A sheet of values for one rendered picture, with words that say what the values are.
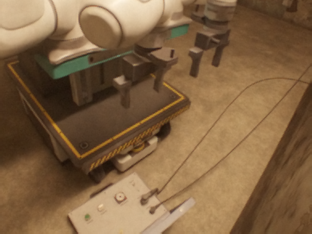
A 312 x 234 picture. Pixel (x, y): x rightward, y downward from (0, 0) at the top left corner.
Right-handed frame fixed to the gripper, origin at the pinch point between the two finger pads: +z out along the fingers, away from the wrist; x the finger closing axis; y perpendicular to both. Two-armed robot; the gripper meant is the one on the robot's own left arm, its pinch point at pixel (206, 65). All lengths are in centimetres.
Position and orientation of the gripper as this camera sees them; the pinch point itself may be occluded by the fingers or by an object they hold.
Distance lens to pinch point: 84.8
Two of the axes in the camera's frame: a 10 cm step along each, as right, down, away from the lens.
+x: 7.2, -3.9, 5.8
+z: -0.9, 7.8, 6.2
